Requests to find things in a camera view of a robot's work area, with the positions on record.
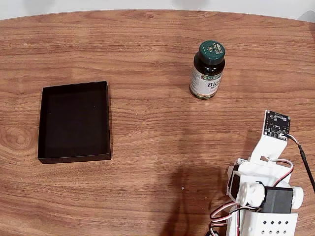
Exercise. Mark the green-capped biotin pill bottle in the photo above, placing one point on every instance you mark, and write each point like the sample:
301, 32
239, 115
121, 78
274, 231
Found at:
206, 73

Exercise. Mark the shallow black box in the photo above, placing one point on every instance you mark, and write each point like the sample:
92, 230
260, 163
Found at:
73, 123

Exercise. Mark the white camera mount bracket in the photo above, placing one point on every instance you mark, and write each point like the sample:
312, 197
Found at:
268, 150

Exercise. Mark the black camera circuit board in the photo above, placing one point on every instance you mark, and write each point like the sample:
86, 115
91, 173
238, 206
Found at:
276, 125

